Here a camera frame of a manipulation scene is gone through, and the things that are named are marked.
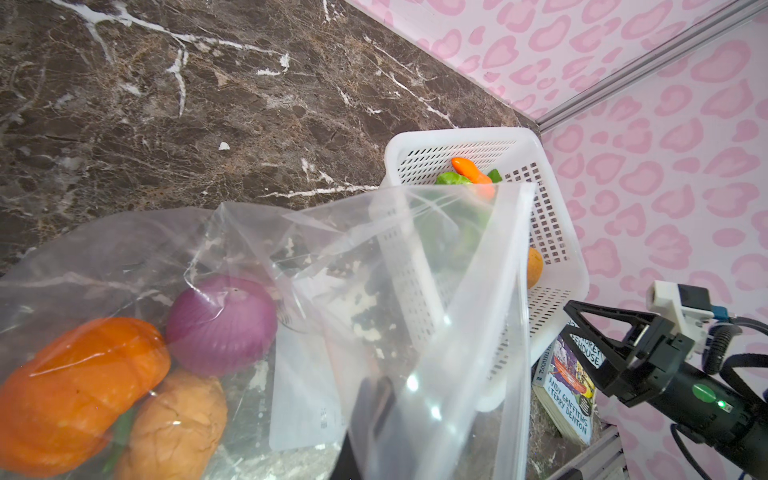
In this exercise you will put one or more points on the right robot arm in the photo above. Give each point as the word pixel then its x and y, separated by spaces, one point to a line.
pixel 710 412

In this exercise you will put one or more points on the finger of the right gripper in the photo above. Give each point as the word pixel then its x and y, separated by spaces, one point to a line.
pixel 606 363
pixel 604 325

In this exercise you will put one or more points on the white plastic basket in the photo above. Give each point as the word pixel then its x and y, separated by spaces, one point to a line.
pixel 516 323

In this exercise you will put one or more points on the yellow-orange squash toy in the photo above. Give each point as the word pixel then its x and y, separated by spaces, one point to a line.
pixel 535 266

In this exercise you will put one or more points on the clear zip top bag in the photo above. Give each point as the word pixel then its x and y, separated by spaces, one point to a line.
pixel 358 339

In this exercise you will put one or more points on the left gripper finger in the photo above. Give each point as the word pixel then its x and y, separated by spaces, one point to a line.
pixel 375 445

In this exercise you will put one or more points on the orange carrot toy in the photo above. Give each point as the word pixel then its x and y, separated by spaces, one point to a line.
pixel 474 174

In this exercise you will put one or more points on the green lettuce toy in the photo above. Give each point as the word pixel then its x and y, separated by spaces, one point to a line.
pixel 451 217

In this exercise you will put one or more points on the purple onion toy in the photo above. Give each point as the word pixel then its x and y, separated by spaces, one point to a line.
pixel 221 326

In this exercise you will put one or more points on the colourful paperback book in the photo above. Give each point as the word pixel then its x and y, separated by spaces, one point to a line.
pixel 566 392

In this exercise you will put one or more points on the aluminium frame rail base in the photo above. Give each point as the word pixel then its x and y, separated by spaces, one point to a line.
pixel 603 460

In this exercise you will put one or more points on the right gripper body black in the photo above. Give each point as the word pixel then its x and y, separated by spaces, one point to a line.
pixel 646 359

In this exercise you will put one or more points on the brown potato toy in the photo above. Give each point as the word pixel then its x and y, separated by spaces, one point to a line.
pixel 177 429

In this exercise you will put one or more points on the orange pumpkin toy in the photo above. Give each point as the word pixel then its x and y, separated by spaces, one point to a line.
pixel 57 408

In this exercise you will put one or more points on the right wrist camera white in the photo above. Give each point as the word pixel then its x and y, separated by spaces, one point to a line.
pixel 688 307

